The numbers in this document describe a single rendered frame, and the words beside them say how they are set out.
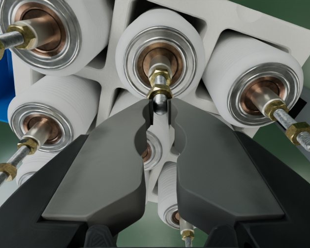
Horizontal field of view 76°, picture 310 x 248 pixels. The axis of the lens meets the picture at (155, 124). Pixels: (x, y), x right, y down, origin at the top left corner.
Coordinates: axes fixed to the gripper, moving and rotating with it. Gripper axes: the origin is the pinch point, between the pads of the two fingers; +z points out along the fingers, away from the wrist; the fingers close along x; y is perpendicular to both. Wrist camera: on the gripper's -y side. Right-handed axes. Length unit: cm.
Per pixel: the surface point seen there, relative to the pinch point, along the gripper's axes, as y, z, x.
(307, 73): 11.0, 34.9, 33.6
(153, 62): -0.3, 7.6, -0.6
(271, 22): -2.0, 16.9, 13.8
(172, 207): 23.9, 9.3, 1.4
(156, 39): -2.0, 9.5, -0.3
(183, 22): -3.2, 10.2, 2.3
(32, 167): 14.9, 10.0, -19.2
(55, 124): 7.3, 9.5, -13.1
